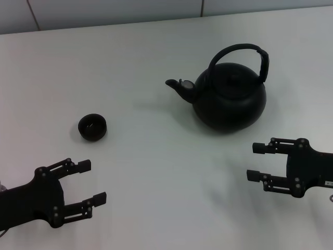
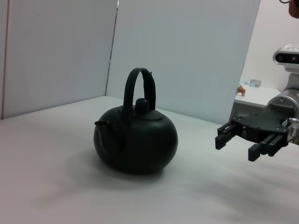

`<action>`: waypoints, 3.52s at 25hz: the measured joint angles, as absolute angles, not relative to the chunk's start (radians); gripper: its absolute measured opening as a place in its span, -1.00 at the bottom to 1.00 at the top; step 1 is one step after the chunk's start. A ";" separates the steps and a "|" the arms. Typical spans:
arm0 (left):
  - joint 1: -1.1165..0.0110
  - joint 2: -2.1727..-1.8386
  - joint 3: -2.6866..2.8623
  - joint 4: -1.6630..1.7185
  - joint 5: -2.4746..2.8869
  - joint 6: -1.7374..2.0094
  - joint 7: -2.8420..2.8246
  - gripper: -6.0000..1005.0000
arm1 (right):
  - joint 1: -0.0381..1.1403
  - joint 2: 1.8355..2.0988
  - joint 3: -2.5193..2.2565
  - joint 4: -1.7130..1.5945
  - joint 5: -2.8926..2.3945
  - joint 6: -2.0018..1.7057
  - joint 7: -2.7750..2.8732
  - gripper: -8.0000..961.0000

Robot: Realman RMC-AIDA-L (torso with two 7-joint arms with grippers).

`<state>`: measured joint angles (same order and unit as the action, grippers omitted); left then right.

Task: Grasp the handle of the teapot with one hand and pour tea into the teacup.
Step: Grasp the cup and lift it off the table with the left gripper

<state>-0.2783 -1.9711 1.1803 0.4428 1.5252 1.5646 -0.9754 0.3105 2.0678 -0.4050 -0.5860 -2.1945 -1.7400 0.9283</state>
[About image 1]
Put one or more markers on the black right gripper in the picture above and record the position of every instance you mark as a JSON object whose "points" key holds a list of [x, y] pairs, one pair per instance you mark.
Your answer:
{"points": [[309, 169]]}

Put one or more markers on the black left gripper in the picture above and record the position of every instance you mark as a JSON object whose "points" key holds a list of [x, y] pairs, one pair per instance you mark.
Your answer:
{"points": [[33, 200]]}

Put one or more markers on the small black teacup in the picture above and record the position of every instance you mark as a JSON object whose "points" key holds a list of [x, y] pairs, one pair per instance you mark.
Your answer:
{"points": [[92, 133]]}

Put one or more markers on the black round teapot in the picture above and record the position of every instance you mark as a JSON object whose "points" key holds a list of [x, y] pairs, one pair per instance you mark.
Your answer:
{"points": [[229, 109]]}

